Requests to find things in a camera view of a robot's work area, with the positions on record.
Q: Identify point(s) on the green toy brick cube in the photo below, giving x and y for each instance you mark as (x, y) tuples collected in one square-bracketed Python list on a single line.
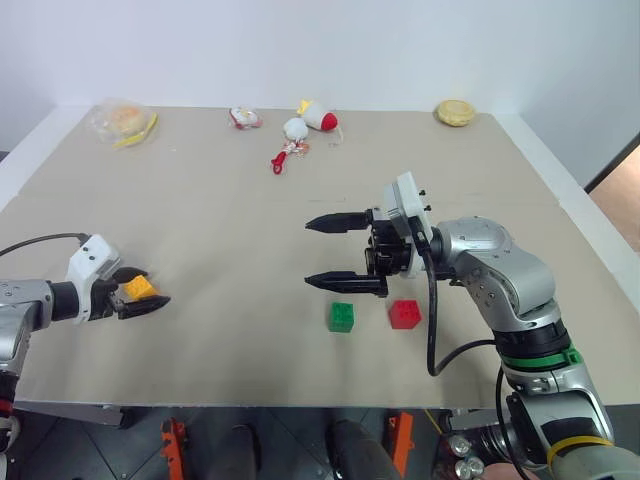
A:
[(341, 317)]

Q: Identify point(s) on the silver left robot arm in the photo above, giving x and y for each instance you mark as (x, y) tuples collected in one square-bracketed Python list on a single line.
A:
[(20, 305)]

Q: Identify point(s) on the yellow egg tart toy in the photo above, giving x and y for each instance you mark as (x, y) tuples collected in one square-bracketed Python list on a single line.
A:
[(454, 112)]

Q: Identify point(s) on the silver can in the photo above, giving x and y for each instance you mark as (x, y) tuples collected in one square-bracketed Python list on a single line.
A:
[(457, 443), (463, 470), (477, 466)]

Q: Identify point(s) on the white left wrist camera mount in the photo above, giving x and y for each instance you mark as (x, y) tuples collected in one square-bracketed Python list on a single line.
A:
[(87, 260)]

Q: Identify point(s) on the yellow toy brick cube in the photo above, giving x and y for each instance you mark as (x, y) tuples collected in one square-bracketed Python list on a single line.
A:
[(140, 288)]

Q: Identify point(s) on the red toy brick cube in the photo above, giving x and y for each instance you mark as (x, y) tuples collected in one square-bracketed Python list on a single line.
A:
[(405, 315)]

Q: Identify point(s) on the dark rounded shape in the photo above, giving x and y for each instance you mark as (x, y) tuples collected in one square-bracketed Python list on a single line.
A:
[(357, 450)]

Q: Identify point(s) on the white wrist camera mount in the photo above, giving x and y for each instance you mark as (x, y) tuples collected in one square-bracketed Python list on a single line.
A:
[(405, 200), (87, 260)]

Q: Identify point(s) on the small packaged red white toy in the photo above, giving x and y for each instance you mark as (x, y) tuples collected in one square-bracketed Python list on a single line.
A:
[(243, 118)]

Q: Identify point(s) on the orange clamp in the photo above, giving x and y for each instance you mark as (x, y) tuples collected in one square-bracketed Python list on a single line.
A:
[(401, 440), (172, 447)]

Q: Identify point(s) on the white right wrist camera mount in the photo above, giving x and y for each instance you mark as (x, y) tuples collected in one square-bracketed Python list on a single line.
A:
[(405, 200)]

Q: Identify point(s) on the bagged toy burger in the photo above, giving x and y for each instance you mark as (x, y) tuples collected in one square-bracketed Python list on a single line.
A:
[(122, 120)]

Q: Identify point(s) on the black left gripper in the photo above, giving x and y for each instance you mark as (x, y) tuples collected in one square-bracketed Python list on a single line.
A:
[(102, 300)]

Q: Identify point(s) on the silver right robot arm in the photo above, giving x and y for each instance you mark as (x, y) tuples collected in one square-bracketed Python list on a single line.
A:
[(500, 265)]

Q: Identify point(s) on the grey table frame bracket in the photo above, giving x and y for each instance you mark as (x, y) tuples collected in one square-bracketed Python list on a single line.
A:
[(117, 415)]

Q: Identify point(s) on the white red yellow plush toy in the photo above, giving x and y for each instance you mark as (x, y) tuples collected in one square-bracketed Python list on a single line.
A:
[(317, 116)]

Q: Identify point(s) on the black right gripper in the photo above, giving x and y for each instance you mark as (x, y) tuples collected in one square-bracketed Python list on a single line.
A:
[(387, 250)]

